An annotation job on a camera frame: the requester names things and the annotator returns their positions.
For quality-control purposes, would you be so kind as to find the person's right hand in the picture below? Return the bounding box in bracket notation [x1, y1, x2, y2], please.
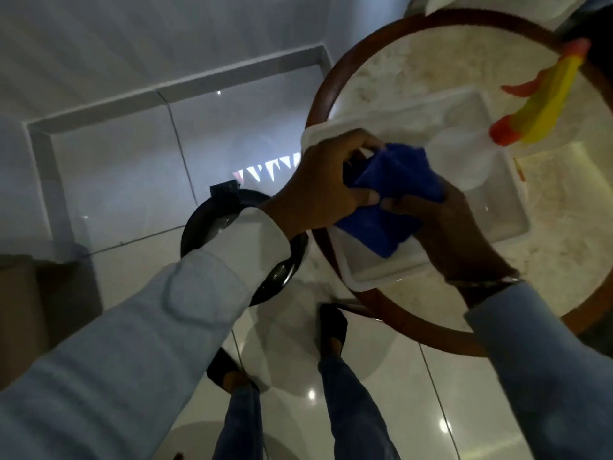
[382, 181, 521, 284]

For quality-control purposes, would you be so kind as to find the person's left hand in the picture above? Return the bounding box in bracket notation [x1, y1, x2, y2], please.
[261, 128, 387, 241]

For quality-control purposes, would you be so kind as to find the blue microfibre cloth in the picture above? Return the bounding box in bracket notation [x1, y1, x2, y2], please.
[334, 143, 444, 259]

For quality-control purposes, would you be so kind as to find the person's left forearm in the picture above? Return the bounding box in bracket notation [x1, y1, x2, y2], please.
[0, 206, 294, 460]

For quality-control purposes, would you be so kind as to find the person's right forearm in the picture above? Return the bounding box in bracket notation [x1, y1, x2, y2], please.
[448, 270, 613, 460]

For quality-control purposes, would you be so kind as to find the white plastic tray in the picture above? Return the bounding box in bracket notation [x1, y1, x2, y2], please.
[301, 89, 531, 294]

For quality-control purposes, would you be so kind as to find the dark wrist watch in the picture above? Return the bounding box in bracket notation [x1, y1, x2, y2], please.
[448, 276, 524, 310]

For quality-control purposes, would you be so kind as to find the person's right black shoe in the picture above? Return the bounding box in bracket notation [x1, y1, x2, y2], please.
[318, 303, 349, 360]

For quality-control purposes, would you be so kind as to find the person's black shoe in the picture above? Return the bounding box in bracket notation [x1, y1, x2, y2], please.
[206, 347, 260, 393]
[318, 303, 349, 360]

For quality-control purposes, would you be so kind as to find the black round bin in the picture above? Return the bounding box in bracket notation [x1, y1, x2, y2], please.
[180, 182, 310, 308]

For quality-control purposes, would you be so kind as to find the round table with wooden rim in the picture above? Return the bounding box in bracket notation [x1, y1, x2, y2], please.
[306, 8, 613, 358]

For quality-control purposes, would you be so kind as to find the spray bottle with yellow head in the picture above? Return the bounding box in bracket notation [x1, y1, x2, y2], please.
[425, 38, 593, 190]

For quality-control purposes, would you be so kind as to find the person's right leg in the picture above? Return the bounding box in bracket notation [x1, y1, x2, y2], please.
[318, 353, 401, 460]

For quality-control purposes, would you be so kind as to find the person's leg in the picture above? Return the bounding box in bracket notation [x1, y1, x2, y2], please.
[318, 353, 401, 460]
[212, 373, 265, 460]

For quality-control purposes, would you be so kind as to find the person's left black shoe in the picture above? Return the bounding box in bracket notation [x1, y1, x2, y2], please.
[206, 347, 260, 393]

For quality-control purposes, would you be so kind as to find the person's left leg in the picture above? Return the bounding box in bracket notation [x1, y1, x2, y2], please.
[212, 373, 265, 460]

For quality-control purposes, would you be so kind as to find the brown box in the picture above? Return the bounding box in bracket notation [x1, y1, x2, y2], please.
[0, 254, 104, 392]

